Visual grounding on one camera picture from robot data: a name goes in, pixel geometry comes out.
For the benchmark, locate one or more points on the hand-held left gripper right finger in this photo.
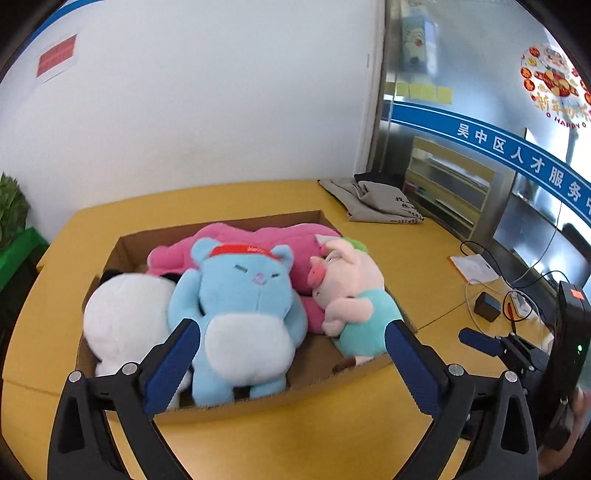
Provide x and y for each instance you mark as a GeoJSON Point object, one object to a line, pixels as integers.
{"type": "Point", "coordinates": [415, 369]}

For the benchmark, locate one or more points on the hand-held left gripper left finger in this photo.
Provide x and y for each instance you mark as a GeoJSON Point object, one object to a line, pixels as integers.
{"type": "Point", "coordinates": [168, 369]}

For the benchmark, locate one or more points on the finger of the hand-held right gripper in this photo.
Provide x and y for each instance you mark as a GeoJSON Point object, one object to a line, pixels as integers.
{"type": "Point", "coordinates": [480, 344]}

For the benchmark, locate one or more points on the brown cardboard box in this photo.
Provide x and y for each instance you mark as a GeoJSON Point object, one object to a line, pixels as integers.
{"type": "Point", "coordinates": [207, 414]}

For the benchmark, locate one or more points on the white and black panda plush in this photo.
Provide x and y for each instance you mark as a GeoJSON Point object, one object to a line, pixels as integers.
{"type": "Point", "coordinates": [124, 323]}

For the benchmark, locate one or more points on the blue plush toy red headband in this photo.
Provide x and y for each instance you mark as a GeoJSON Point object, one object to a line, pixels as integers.
{"type": "Point", "coordinates": [249, 304]}

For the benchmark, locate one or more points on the pink pig plush teal shirt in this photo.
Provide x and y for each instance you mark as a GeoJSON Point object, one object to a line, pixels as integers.
{"type": "Point", "coordinates": [355, 277]}

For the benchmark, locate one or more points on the pink plush toy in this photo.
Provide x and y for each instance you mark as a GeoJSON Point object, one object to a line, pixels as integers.
{"type": "Point", "coordinates": [277, 240]}

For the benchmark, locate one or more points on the person's right hand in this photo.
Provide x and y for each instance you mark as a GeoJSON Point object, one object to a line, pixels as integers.
{"type": "Point", "coordinates": [581, 404]}

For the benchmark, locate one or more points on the black power adapter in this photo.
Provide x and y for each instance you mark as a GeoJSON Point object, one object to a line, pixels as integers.
{"type": "Point", "coordinates": [488, 307]}

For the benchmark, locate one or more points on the white paper sheet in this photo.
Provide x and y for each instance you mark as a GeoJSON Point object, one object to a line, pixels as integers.
{"type": "Point", "coordinates": [475, 267]}

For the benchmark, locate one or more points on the wooden shelf unit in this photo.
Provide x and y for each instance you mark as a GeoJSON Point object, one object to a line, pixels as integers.
{"type": "Point", "coordinates": [480, 194]}

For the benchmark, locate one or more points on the grey cloth bag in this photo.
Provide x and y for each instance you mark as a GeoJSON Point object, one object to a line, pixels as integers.
{"type": "Point", "coordinates": [378, 203]}

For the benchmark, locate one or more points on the green planter box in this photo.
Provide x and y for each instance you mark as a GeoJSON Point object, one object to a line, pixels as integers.
{"type": "Point", "coordinates": [18, 258]}

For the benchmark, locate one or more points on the blue window banner strip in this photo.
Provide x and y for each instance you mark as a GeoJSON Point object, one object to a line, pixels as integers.
{"type": "Point", "coordinates": [461, 131]}

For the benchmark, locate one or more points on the green potted plant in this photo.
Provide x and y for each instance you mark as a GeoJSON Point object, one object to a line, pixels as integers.
{"type": "Point", "coordinates": [11, 207]}

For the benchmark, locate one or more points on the red festive window sticker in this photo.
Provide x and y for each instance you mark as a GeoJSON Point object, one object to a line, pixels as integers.
{"type": "Point", "coordinates": [554, 78]}

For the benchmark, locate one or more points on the row of yellow sticky notes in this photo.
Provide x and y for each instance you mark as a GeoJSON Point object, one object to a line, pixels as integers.
{"type": "Point", "coordinates": [420, 91]}

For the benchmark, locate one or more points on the cartoon window poster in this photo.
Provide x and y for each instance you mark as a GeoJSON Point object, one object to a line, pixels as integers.
{"type": "Point", "coordinates": [418, 44]}

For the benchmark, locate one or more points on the red wall sign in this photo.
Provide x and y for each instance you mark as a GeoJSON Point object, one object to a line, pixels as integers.
{"type": "Point", "coordinates": [56, 57]}

